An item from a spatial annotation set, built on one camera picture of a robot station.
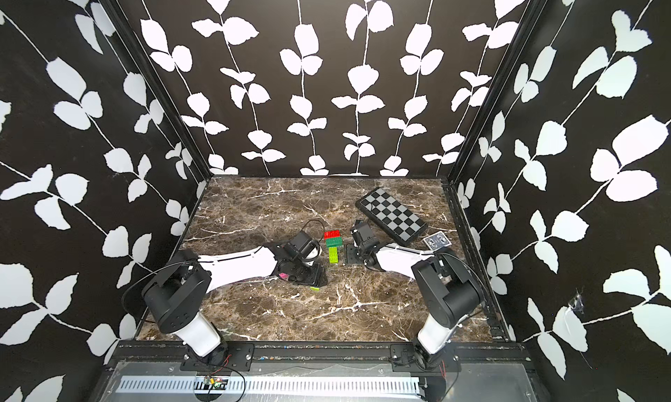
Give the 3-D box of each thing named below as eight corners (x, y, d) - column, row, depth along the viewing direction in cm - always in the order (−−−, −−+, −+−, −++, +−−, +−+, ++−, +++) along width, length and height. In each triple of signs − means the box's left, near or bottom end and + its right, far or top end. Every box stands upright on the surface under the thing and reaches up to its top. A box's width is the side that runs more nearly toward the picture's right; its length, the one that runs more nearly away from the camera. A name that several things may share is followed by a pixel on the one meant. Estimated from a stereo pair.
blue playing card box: (433, 253, 98) (434, 250, 97) (423, 240, 102) (424, 237, 100) (449, 245, 101) (451, 243, 99) (439, 233, 104) (440, 230, 103)
